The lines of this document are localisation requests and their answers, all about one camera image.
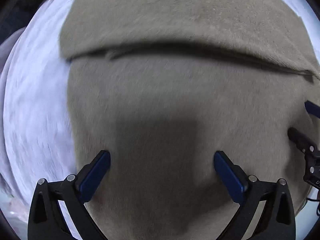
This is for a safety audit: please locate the tan knit sweater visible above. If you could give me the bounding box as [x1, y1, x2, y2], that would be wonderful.
[58, 0, 320, 240]

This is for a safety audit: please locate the lavender plush bed blanket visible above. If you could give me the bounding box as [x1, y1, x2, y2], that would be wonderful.
[0, 0, 320, 240]

